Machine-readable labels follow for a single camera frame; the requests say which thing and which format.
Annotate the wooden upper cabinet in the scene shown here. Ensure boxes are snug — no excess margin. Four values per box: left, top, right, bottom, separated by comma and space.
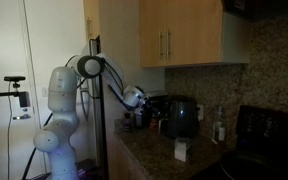
83, 0, 251, 69

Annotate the black air fryer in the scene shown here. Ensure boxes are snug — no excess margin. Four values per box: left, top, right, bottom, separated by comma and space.
158, 95, 200, 140

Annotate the thin hanging black cable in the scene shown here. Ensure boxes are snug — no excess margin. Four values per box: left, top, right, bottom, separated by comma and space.
6, 81, 12, 180

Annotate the black red whey bag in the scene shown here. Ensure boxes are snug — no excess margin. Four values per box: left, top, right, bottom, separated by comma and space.
143, 90, 168, 130

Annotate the black range hood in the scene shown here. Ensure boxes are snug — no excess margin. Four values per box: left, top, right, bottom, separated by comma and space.
221, 0, 288, 22

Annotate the clear soap bottle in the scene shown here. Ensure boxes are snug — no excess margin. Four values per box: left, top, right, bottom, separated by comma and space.
212, 105, 226, 143

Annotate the black pan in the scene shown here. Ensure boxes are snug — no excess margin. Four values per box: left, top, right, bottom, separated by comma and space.
218, 150, 288, 180

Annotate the wooden base cabinet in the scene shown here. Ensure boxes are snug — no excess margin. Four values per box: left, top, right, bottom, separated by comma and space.
106, 131, 150, 180

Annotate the white light switch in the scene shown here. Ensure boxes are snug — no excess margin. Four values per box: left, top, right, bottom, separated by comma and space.
41, 86, 51, 98

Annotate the small white box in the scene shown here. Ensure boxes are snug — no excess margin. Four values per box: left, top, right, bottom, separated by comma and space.
174, 137, 192, 163

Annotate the small dark bottle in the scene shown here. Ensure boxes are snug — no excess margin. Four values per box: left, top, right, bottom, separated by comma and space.
123, 112, 133, 133

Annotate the black stove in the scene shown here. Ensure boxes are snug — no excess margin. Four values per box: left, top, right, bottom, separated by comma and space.
190, 104, 288, 180

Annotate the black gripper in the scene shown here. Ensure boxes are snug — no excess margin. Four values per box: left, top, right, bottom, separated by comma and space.
139, 96, 165, 118

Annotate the white wall outlet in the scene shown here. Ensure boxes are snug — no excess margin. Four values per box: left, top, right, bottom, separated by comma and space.
197, 104, 205, 122

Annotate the stainless steel refrigerator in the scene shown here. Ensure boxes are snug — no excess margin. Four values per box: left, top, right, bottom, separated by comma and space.
79, 35, 109, 180

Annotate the black camera on stand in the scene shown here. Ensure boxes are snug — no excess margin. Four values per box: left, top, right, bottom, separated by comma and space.
3, 75, 27, 88

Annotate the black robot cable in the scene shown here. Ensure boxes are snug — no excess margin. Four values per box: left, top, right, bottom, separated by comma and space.
21, 113, 53, 180

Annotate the metal door handle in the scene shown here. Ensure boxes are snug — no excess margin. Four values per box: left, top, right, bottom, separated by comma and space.
12, 113, 32, 121

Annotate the black stand boom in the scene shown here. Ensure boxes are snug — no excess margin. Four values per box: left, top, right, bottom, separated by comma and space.
0, 90, 31, 108

